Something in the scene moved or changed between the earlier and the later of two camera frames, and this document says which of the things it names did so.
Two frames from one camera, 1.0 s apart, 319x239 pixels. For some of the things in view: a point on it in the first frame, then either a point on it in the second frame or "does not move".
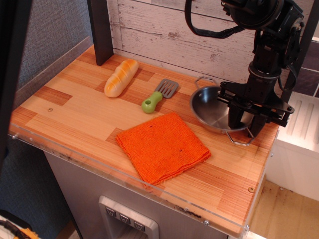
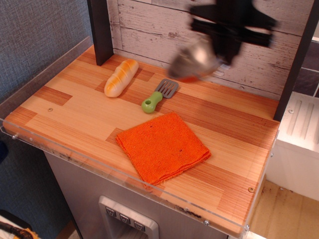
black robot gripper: x=256 y=96 → x=228 y=23
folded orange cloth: x=162 y=147 does not move
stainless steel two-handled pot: x=214 y=113 → x=197 y=58
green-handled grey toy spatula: x=166 y=88 does not move
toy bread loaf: x=121 y=75 does not move
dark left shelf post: x=101 y=29 does not move
